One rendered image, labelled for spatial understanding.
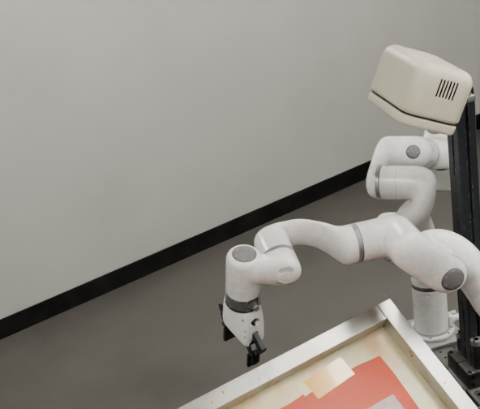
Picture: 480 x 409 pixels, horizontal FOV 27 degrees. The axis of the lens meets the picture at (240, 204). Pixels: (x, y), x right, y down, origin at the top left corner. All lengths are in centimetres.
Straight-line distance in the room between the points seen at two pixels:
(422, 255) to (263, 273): 33
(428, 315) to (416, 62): 85
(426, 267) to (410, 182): 41
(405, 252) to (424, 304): 73
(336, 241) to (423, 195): 42
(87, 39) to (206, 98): 82
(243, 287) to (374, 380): 34
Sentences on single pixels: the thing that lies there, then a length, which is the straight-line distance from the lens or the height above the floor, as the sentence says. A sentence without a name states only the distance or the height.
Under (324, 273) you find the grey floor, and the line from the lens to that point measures 547.
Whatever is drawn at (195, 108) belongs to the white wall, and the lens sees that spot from 563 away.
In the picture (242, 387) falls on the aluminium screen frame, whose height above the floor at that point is 155.
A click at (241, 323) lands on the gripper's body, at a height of 159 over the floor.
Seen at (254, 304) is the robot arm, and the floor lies 164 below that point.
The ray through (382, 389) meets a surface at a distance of 213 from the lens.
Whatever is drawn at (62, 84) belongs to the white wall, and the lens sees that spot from 522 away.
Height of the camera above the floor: 272
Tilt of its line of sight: 25 degrees down
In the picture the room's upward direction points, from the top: 9 degrees counter-clockwise
